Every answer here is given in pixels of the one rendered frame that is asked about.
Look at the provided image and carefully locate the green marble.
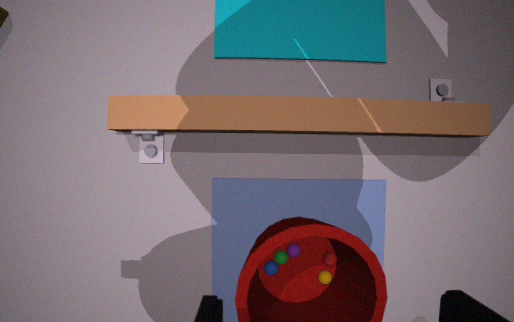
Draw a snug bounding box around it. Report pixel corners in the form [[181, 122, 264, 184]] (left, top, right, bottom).
[[274, 250, 288, 265]]

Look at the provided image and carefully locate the yellow marble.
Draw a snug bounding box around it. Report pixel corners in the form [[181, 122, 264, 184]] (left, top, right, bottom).
[[318, 270, 332, 285]]

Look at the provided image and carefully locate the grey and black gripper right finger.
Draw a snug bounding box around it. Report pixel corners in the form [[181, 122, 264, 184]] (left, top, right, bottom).
[[439, 290, 510, 322]]

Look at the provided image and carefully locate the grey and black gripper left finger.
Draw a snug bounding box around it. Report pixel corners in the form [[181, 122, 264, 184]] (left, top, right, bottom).
[[194, 295, 223, 322]]

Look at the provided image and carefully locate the red cup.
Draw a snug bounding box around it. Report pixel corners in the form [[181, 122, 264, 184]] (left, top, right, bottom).
[[235, 217, 388, 322]]

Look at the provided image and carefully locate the purple marble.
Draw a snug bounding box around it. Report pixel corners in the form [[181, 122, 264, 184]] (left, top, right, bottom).
[[286, 243, 301, 257]]

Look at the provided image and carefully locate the blue marble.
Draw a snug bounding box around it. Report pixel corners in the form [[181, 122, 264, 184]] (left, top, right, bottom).
[[264, 261, 278, 275]]

